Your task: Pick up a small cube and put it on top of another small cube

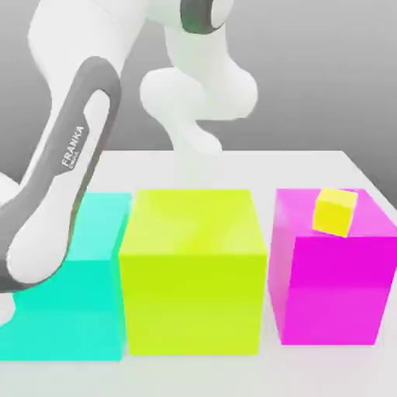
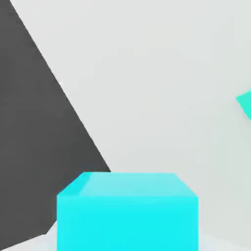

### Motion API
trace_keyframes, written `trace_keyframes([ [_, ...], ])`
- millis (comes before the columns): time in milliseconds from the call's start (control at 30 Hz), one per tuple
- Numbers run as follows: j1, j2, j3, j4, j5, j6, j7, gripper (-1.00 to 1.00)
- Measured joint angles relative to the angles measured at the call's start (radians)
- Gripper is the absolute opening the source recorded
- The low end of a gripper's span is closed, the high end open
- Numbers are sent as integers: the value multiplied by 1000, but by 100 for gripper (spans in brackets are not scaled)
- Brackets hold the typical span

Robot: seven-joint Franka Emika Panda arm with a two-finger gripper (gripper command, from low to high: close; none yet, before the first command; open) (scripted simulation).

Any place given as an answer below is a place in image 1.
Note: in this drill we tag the large lime box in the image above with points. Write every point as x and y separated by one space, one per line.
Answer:
192 279

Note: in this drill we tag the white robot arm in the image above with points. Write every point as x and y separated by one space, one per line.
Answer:
192 102

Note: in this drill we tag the large magenta box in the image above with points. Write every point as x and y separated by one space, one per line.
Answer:
335 288

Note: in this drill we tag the large cyan box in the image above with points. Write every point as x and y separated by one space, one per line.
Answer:
68 310

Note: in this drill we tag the small yellow cube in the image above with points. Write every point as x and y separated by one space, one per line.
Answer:
333 215

